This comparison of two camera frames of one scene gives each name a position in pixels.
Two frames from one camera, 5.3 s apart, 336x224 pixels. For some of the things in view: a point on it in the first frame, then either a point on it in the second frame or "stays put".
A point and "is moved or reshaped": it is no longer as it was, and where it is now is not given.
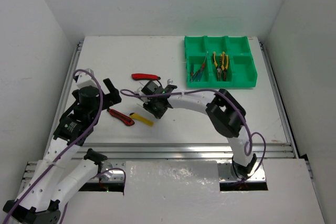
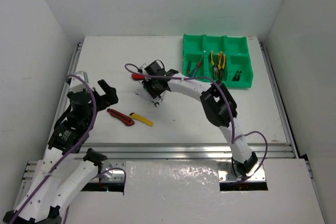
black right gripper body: (151, 105) to (153, 87)
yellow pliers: (219, 70) is moved or reshaped
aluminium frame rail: (177, 150) stays put
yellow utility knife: (142, 118) stays put
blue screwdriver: (202, 68) to (198, 65)
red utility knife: (126, 120) stays put
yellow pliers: (224, 69) is moved or reshaped
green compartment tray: (219, 61) stays put
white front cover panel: (188, 192) stays put
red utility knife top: (142, 76) stays put
